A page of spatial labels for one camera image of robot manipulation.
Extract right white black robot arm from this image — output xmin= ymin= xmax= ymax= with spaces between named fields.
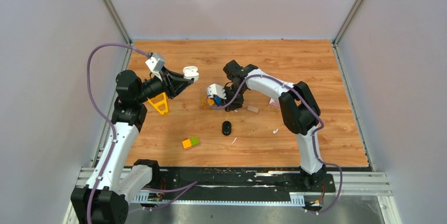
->
xmin=213 ymin=60 xmax=326 ymax=191

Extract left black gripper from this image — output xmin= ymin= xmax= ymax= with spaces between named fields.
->
xmin=135 ymin=66 xmax=193 ymax=104

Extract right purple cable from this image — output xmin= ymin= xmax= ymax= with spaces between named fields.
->
xmin=205 ymin=74 xmax=344 ymax=215

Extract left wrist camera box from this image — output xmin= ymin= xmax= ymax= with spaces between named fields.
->
xmin=145 ymin=53 xmax=166 ymax=81

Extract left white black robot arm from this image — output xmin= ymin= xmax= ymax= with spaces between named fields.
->
xmin=71 ymin=66 xmax=199 ymax=223

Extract orange triangular plastic piece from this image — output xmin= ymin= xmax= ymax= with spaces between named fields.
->
xmin=148 ymin=92 xmax=169 ymax=115

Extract pink card box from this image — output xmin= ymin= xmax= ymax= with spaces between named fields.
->
xmin=268 ymin=99 xmax=280 ymax=108

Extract purple cable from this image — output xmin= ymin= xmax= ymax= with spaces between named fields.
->
xmin=85 ymin=43 xmax=198 ymax=224
xmin=205 ymin=74 xmax=344 ymax=215

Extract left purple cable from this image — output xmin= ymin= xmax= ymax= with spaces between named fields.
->
xmin=85 ymin=43 xmax=198 ymax=224

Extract black oval case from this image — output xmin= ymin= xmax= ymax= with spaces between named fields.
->
xmin=221 ymin=121 xmax=232 ymax=136

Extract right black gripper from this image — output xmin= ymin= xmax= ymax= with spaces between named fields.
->
xmin=219 ymin=84 xmax=247 ymax=111

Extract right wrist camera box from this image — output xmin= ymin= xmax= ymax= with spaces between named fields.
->
xmin=206 ymin=84 xmax=226 ymax=100

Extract small wooden block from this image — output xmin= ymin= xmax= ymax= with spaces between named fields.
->
xmin=247 ymin=105 xmax=259 ymax=113

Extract yellow toy brick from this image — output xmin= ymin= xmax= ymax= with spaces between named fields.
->
xmin=202 ymin=97 xmax=211 ymax=108

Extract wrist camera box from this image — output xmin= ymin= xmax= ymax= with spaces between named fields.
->
xmin=206 ymin=84 xmax=226 ymax=100
xmin=145 ymin=53 xmax=166 ymax=81

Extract blue toy brick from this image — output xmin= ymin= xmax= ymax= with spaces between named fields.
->
xmin=213 ymin=96 xmax=222 ymax=106

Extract white slotted cable duct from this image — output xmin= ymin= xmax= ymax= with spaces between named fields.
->
xmin=131 ymin=193 xmax=306 ymax=206

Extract orange green toy brick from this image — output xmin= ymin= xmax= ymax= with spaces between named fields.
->
xmin=182 ymin=137 xmax=200 ymax=149

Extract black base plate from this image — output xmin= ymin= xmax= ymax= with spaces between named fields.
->
xmin=147 ymin=167 xmax=336 ymax=202

